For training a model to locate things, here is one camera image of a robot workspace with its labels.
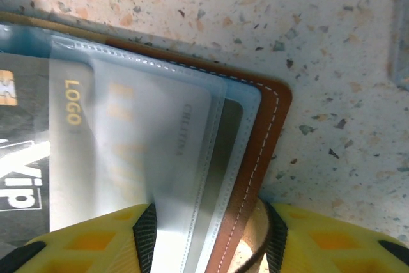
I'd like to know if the dark card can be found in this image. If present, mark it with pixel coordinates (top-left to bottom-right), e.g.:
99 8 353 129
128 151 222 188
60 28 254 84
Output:
204 98 244 217

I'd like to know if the brown leather card holder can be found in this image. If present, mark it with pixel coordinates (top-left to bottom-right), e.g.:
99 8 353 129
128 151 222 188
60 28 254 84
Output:
0 10 293 273

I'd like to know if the silver card gold print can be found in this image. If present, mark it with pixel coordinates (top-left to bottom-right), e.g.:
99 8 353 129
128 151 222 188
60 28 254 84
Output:
91 58 213 222

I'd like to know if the clear plastic card box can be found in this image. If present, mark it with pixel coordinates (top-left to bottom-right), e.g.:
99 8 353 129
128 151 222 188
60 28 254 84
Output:
387 0 409 89

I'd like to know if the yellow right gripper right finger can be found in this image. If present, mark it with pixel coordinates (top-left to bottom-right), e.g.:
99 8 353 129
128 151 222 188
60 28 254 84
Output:
264 201 409 273

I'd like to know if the black vip card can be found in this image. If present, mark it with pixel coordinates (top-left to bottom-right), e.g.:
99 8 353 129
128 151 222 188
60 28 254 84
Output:
0 54 95 246

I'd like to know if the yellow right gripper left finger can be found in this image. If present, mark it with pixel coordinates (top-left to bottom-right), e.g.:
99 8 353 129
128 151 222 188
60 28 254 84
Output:
19 203 158 273

